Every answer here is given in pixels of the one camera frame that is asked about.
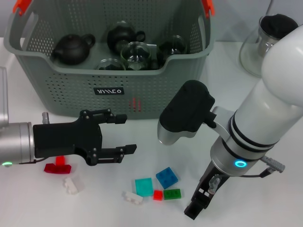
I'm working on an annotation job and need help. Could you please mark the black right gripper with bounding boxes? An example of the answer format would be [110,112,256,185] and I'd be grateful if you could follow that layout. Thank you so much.
[183,161,232,221]

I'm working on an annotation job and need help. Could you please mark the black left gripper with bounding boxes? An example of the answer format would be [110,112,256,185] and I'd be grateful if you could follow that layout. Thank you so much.
[32,108,138,166]

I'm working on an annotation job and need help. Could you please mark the grey perforated plastic storage bin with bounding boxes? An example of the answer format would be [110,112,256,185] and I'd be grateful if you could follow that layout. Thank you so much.
[3,0,216,120]

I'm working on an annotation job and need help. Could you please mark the green two-stud toy brick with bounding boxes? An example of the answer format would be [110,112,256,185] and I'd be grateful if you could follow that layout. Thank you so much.
[163,188,182,201]

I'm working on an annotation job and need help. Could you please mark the blue square toy brick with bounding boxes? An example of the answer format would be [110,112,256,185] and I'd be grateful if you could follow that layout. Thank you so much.
[155,166,178,189]

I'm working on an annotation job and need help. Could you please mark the cyan square toy brick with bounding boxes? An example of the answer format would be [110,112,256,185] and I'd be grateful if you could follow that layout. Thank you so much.
[134,177,154,197]

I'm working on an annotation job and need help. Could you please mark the white toy brick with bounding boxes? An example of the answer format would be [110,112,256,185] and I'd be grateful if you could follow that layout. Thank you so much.
[122,191,144,205]
[62,177,80,195]

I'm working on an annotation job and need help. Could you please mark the dark red long toy brick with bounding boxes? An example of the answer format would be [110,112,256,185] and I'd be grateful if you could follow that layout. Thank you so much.
[44,163,72,175]

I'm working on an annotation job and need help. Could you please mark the dark clay teapot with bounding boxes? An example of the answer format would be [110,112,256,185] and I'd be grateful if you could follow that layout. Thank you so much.
[51,33,96,66]

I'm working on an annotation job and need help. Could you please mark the left gripper cable with plug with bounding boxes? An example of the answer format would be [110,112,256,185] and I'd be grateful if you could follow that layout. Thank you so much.
[21,157,46,165]

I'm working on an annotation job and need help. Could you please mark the gripper cable with plug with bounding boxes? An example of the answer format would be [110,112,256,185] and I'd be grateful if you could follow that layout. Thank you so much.
[208,155,286,195]
[21,157,46,165]

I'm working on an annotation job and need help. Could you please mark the right gripper cable with plug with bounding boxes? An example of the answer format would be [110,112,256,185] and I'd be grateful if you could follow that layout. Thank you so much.
[208,155,286,195]

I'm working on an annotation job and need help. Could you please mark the glass pitcher with black handle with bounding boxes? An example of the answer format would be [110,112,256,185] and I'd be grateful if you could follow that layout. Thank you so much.
[239,13,300,78]

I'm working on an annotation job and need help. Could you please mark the orange bin handle clip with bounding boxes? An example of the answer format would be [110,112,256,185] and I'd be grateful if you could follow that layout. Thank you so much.
[202,0,216,18]
[13,0,33,14]

